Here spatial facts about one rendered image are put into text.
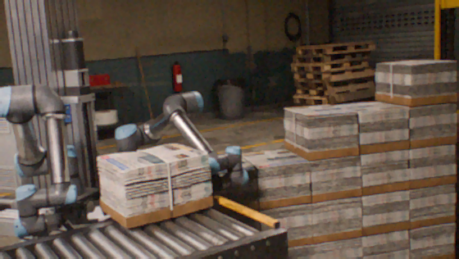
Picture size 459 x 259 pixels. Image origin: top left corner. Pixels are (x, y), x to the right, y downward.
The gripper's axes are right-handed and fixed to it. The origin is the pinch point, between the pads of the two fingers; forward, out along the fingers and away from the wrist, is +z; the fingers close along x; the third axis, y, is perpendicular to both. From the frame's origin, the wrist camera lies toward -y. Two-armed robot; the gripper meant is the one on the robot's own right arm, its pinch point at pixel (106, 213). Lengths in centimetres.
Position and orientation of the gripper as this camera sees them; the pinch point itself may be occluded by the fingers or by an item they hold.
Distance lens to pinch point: 219.2
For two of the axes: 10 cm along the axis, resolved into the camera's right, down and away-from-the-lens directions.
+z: 8.5, -1.4, 5.1
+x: -5.2, -1.2, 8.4
